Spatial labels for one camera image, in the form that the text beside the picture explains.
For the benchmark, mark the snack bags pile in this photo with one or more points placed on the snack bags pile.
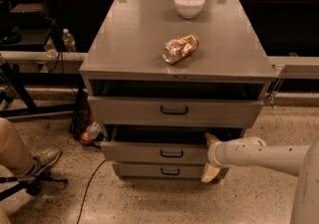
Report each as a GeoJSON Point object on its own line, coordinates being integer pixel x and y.
{"type": "Point", "coordinates": [84, 128]}

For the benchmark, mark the person leg khaki trousers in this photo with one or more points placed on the person leg khaki trousers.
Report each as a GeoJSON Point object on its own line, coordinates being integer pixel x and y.
{"type": "Point", "coordinates": [14, 155]}

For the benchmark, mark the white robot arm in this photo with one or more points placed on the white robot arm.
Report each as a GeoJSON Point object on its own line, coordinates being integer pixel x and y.
{"type": "Point", "coordinates": [297, 160]}

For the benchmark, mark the clear water bottle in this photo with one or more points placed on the clear water bottle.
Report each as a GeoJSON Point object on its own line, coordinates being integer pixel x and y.
{"type": "Point", "coordinates": [69, 41]}
{"type": "Point", "coordinates": [51, 49]}

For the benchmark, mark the grey top drawer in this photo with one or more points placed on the grey top drawer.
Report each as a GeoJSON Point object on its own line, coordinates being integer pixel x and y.
{"type": "Point", "coordinates": [175, 112]}

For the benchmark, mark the black chair base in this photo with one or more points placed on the black chair base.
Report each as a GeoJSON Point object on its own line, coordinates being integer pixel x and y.
{"type": "Point", "coordinates": [30, 183]}

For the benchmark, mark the white ceramic bowl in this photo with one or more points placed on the white ceramic bowl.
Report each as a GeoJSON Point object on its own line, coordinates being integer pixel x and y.
{"type": "Point", "coordinates": [188, 8]}

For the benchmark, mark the clear water bottle right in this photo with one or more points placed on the clear water bottle right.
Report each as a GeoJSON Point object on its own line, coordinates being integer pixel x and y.
{"type": "Point", "coordinates": [69, 41]}

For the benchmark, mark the grey drawer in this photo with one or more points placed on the grey drawer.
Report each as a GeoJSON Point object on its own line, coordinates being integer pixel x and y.
{"type": "Point", "coordinates": [175, 112]}
{"type": "Point", "coordinates": [164, 171]}
{"type": "Point", "coordinates": [162, 144]}

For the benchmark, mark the grey metal drawer cabinet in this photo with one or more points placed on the grey metal drawer cabinet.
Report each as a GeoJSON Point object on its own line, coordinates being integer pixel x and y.
{"type": "Point", "coordinates": [125, 59]}

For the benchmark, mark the clear water bottle left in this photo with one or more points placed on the clear water bottle left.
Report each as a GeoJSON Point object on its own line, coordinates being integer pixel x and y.
{"type": "Point", "coordinates": [51, 49]}

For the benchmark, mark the black stand frame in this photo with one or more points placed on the black stand frame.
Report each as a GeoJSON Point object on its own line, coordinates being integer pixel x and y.
{"type": "Point", "coordinates": [16, 83]}

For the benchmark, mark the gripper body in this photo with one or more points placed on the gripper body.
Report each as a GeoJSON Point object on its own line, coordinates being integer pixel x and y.
{"type": "Point", "coordinates": [215, 154]}

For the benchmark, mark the grey bottom drawer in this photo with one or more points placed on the grey bottom drawer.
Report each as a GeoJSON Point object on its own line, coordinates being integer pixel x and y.
{"type": "Point", "coordinates": [164, 171]}

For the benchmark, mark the metal latch bracket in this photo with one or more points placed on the metal latch bracket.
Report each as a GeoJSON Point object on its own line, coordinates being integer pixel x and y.
{"type": "Point", "coordinates": [276, 85]}

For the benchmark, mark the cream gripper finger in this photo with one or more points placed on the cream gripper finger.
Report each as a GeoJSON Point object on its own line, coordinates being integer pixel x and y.
{"type": "Point", "coordinates": [211, 139]}
{"type": "Point", "coordinates": [209, 173]}

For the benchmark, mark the grey sneaker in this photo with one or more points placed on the grey sneaker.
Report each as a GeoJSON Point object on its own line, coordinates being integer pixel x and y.
{"type": "Point", "coordinates": [44, 160]}

